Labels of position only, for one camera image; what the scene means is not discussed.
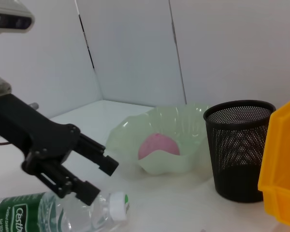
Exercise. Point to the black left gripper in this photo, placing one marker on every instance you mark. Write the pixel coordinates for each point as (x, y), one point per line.
(33, 130)

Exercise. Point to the clear green-label water bottle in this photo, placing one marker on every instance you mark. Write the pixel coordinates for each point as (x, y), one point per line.
(26, 212)

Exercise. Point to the pink peach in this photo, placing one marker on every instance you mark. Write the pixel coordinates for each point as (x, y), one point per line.
(157, 145)

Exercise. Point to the green glass fruit bowl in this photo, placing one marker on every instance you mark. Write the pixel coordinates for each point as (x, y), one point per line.
(125, 135)

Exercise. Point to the black mesh pen holder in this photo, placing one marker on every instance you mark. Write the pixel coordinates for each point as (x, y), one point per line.
(232, 157)

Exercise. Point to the yellow plastic bin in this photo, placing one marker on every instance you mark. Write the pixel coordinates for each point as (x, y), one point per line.
(280, 157)

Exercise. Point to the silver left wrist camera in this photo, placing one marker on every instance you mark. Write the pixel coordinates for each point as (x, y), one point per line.
(12, 21)

